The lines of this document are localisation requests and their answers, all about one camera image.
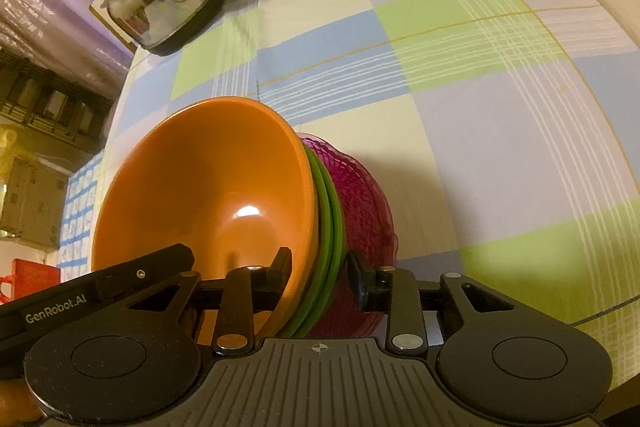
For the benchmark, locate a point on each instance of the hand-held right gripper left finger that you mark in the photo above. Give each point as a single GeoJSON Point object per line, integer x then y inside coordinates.
{"type": "Point", "coordinates": [280, 277]}

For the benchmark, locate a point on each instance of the red plastic crate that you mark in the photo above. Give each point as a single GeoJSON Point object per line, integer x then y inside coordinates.
{"type": "Point", "coordinates": [35, 277]}

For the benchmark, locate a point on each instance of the dark folding rack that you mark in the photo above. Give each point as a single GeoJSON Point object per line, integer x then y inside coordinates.
{"type": "Point", "coordinates": [50, 107]}

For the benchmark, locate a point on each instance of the orange plastic bowl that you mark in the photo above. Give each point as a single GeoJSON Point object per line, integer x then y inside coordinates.
{"type": "Point", "coordinates": [210, 187]}

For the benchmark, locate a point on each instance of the person's left hand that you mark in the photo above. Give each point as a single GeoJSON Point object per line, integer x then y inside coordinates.
{"type": "Point", "coordinates": [15, 402]}

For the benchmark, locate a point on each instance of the pastel checkered tablecloth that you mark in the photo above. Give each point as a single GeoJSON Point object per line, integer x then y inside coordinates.
{"type": "Point", "coordinates": [475, 107]}

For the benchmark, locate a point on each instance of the large green plastic bowl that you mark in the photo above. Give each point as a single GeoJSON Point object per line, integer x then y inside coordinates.
{"type": "Point", "coordinates": [340, 232]}

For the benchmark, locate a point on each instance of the small green plastic bowl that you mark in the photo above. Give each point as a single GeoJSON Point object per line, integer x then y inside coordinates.
{"type": "Point", "coordinates": [326, 227]}

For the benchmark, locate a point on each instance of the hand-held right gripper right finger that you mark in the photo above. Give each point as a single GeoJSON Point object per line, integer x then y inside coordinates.
{"type": "Point", "coordinates": [357, 279]}

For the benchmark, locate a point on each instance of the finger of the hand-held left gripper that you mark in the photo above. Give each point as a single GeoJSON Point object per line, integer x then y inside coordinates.
{"type": "Point", "coordinates": [150, 269]}

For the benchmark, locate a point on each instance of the blue white checked towel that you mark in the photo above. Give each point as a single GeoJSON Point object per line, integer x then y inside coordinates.
{"type": "Point", "coordinates": [80, 217]}

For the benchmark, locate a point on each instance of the cardboard box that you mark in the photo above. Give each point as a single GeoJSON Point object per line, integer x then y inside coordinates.
{"type": "Point", "coordinates": [30, 207]}

